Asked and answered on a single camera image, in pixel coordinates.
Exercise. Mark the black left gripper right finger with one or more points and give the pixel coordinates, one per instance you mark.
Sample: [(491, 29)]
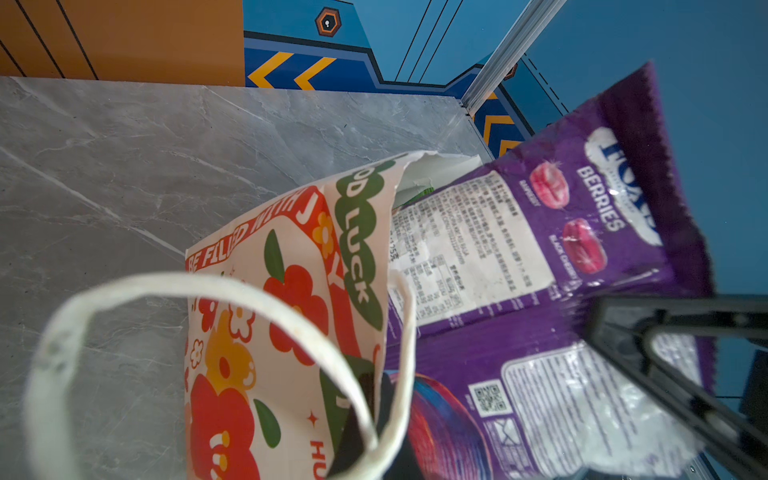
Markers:
[(405, 465)]

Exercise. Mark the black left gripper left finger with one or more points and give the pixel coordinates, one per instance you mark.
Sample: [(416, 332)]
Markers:
[(351, 446)]

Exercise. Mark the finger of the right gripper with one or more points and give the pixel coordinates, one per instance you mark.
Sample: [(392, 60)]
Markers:
[(667, 348)]

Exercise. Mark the purple snack packet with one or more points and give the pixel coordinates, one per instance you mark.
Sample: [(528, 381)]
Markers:
[(505, 262)]

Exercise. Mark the white paper bag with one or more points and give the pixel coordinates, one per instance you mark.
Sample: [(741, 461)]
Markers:
[(288, 305)]

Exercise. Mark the green snack bag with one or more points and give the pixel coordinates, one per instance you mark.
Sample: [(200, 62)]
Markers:
[(407, 198)]

